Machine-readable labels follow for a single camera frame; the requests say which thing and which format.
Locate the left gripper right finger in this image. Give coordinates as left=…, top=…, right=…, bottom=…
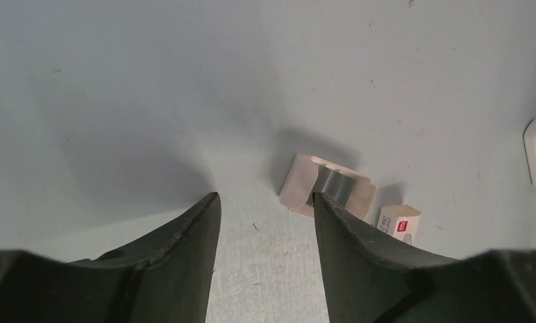
left=312, top=193, right=536, bottom=322

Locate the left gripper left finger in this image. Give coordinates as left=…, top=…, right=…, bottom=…
left=0, top=192, right=221, bottom=322

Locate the small white staple box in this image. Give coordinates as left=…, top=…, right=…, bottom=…
left=377, top=205, right=422, bottom=246

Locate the white staple box barcode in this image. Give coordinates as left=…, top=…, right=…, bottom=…
left=278, top=153, right=377, bottom=219

